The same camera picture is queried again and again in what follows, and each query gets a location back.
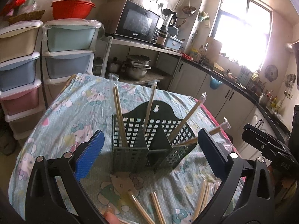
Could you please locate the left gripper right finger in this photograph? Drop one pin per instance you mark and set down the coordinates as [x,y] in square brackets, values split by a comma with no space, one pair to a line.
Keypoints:
[246,196]

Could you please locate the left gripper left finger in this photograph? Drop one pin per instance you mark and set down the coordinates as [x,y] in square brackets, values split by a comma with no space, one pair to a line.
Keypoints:
[44,203]

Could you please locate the chopstick pair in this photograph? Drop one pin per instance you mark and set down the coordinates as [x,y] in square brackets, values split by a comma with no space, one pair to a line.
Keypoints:
[157,207]
[153,85]
[140,208]
[114,78]
[198,104]
[221,127]

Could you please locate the white kitchen cabinets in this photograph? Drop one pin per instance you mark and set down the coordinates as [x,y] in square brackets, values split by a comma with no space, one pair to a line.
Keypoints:
[228,101]

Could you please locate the kitchen window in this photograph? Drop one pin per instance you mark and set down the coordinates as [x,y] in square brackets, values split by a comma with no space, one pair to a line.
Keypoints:
[243,27]

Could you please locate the left hand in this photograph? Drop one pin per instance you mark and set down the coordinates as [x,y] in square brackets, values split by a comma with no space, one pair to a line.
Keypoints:
[111,218]

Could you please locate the chopstick pair on table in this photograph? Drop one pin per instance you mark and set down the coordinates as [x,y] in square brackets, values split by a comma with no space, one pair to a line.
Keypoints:
[198,104]
[140,208]
[157,207]
[221,127]

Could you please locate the floral blue tablecloth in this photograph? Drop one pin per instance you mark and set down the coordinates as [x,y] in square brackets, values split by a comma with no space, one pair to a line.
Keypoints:
[85,106]

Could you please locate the blue hanging cabinet bin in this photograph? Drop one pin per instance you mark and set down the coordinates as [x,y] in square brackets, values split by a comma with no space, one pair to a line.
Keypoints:
[214,83]

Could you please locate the green plastic utensil basket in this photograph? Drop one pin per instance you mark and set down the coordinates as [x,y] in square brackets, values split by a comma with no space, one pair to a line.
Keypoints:
[149,147]

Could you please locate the small steel pot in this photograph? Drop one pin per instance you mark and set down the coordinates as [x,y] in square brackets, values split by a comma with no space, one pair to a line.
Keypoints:
[114,65]

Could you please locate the right plastic drawer tower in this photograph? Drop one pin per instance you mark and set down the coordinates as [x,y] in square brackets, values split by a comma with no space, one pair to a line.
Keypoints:
[67,48]

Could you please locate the plastic drawer tower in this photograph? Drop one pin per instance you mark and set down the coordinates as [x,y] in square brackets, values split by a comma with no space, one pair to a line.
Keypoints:
[67,48]
[21,87]

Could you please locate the left plastic drawer tower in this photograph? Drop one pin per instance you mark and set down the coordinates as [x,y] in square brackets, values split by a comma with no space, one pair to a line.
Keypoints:
[21,87]

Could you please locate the stacked steel pots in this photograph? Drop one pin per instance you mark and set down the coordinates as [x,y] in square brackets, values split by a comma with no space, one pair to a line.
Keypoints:
[136,66]

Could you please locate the blender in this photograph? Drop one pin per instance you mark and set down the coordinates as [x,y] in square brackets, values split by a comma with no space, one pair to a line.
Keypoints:
[169,18]

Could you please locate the metal shelf rack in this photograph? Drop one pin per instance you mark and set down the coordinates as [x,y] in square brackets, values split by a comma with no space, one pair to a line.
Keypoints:
[163,62]

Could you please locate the red plastic basin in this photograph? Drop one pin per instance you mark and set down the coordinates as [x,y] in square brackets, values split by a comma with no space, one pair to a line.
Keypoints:
[71,9]

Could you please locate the black microwave oven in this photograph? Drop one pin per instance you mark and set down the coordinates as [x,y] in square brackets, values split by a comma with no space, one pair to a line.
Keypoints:
[138,23]

